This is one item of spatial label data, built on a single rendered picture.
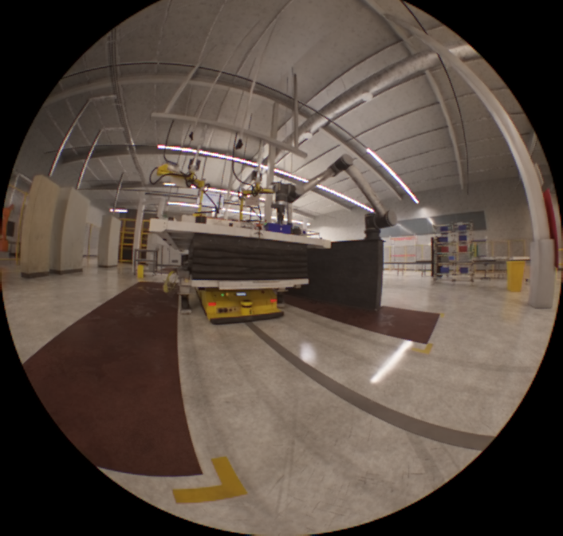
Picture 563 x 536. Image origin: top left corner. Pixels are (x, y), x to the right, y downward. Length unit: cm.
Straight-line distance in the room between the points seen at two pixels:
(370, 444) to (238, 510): 43
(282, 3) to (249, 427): 1021
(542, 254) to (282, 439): 343
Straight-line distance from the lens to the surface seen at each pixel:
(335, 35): 1024
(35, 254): 470
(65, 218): 540
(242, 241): 140
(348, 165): 204
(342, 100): 903
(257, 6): 968
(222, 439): 68
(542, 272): 339
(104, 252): 816
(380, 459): 69
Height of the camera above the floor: 58
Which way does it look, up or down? 3 degrees up
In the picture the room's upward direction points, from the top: 2 degrees clockwise
